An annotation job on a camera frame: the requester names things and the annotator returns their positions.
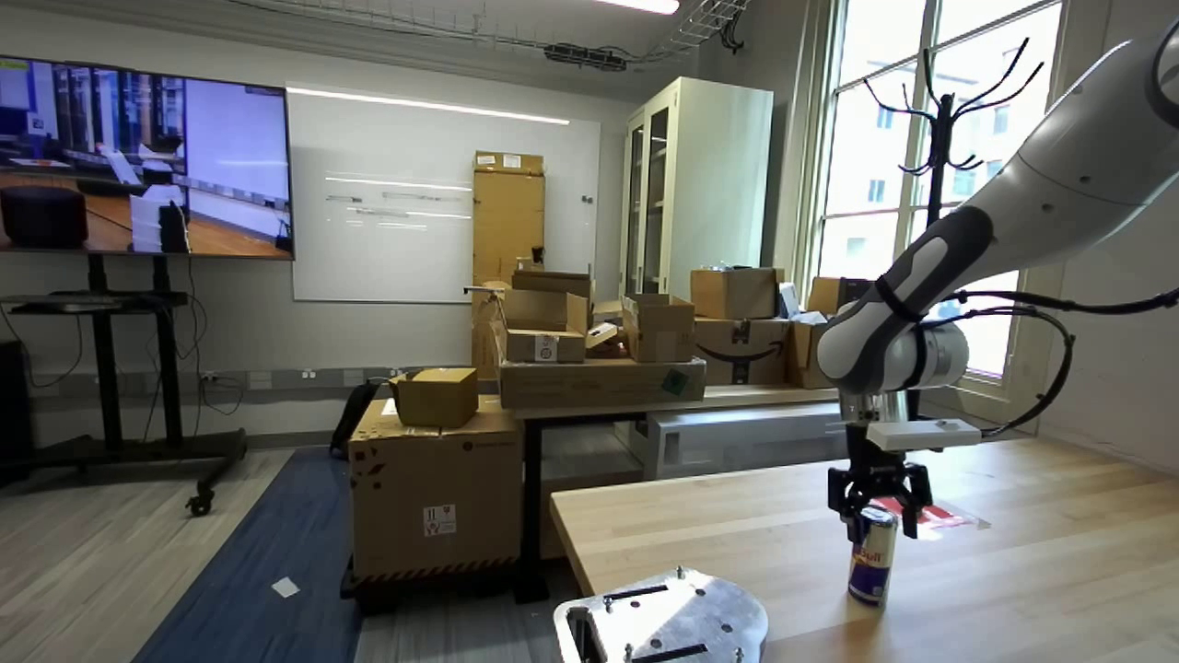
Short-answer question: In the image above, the open pale cardboard box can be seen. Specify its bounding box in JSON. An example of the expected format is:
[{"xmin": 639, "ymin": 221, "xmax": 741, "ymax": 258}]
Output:
[{"xmin": 502, "ymin": 285, "xmax": 593, "ymax": 336}]

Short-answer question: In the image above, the large labelled cardboard box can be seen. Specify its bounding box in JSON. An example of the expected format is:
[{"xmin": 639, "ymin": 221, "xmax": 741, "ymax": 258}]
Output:
[{"xmin": 345, "ymin": 393, "xmax": 526, "ymax": 588}]

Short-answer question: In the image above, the black TV stand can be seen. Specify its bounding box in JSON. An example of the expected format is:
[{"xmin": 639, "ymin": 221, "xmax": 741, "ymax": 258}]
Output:
[{"xmin": 5, "ymin": 254, "xmax": 252, "ymax": 520}]

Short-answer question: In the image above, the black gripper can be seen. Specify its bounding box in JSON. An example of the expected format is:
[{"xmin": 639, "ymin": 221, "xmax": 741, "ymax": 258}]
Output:
[{"xmin": 825, "ymin": 421, "xmax": 935, "ymax": 546}]

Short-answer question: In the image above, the flat metal plate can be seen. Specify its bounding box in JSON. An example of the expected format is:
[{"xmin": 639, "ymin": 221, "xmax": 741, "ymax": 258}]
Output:
[{"xmin": 548, "ymin": 563, "xmax": 775, "ymax": 663}]

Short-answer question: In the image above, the red bull can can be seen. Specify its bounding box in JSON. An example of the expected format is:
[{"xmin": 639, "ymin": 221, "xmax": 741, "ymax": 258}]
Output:
[{"xmin": 842, "ymin": 500, "xmax": 900, "ymax": 611}]

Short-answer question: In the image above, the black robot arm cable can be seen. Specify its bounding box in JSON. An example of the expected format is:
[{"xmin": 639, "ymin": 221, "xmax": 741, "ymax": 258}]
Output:
[{"xmin": 873, "ymin": 274, "xmax": 1179, "ymax": 443}]

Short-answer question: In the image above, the medium open cardboard box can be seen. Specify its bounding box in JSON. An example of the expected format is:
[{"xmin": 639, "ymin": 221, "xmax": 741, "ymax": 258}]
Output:
[{"xmin": 631, "ymin": 292, "xmax": 701, "ymax": 369}]

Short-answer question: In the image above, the shallow dark-topped cardboard box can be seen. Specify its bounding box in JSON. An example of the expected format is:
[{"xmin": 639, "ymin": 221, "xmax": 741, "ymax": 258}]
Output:
[{"xmin": 508, "ymin": 264, "xmax": 596, "ymax": 297}]

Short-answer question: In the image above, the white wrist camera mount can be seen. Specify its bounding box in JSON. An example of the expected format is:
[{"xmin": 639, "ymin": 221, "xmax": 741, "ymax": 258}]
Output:
[{"xmin": 861, "ymin": 412, "xmax": 984, "ymax": 458}]

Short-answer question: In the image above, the small cube cardboard box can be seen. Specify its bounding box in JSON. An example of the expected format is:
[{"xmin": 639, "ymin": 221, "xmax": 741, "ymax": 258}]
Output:
[{"xmin": 389, "ymin": 364, "xmax": 481, "ymax": 432}]

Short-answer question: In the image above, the low small cardboard box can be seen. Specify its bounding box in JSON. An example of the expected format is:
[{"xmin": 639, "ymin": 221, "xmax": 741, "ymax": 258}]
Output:
[{"xmin": 502, "ymin": 323, "xmax": 591, "ymax": 369}]

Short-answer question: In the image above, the long flat cardboard box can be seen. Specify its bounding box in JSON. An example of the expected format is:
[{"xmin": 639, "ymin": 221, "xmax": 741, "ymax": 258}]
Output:
[{"xmin": 496, "ymin": 352, "xmax": 711, "ymax": 412}]

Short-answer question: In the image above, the plain stacked cardboard box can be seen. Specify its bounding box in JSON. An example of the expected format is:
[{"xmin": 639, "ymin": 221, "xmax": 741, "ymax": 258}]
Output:
[{"xmin": 684, "ymin": 264, "xmax": 786, "ymax": 323}]

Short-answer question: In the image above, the white whiteboard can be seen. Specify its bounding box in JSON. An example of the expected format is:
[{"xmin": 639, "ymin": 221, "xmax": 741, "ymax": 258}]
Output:
[{"xmin": 285, "ymin": 83, "xmax": 608, "ymax": 306}]

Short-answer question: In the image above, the large paned window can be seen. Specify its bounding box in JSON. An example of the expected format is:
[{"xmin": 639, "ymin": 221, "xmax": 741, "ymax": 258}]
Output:
[{"xmin": 814, "ymin": 0, "xmax": 1070, "ymax": 387}]

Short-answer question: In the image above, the pale tall cabinet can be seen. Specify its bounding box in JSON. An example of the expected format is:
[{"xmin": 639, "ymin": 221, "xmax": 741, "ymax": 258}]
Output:
[{"xmin": 618, "ymin": 72, "xmax": 776, "ymax": 302}]

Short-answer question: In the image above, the long white box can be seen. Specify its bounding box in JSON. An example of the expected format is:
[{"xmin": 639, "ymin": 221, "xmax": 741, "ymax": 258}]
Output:
[{"xmin": 631, "ymin": 400, "xmax": 856, "ymax": 479}]

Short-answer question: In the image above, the cardboard box with smile print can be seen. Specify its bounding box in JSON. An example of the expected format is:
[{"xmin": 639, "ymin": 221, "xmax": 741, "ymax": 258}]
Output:
[{"xmin": 684, "ymin": 313, "xmax": 795, "ymax": 389}]

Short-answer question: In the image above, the low bench table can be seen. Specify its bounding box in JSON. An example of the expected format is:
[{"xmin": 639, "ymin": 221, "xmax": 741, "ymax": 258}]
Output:
[{"xmin": 505, "ymin": 382, "xmax": 861, "ymax": 604}]

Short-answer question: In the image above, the large wall TV screen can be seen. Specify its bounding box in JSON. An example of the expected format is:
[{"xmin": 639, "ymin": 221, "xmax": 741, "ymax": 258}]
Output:
[{"xmin": 0, "ymin": 55, "xmax": 297, "ymax": 260}]

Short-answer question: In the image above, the black coat rack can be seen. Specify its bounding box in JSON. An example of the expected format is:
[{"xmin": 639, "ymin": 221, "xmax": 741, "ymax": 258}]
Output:
[{"xmin": 860, "ymin": 34, "xmax": 1049, "ymax": 250}]

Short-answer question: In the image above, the black floor cabinet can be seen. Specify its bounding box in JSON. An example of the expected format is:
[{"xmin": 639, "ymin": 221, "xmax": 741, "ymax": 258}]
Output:
[{"xmin": 0, "ymin": 337, "xmax": 37, "ymax": 485}]

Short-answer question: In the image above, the tall upright cardboard box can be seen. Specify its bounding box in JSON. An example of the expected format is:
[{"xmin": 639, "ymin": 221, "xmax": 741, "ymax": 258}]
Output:
[{"xmin": 467, "ymin": 146, "xmax": 548, "ymax": 294}]

